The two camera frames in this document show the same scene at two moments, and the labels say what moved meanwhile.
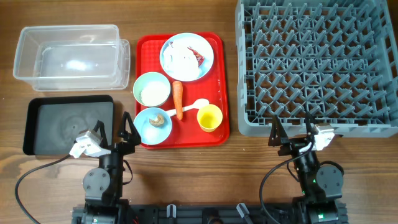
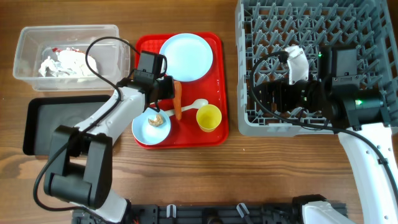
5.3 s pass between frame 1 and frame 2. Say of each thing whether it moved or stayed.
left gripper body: moved
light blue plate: stayed
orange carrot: stayed
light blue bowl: stayed
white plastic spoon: stayed
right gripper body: moved
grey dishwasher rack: stayed
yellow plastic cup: stayed
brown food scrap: stayed
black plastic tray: stayed
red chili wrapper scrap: moved
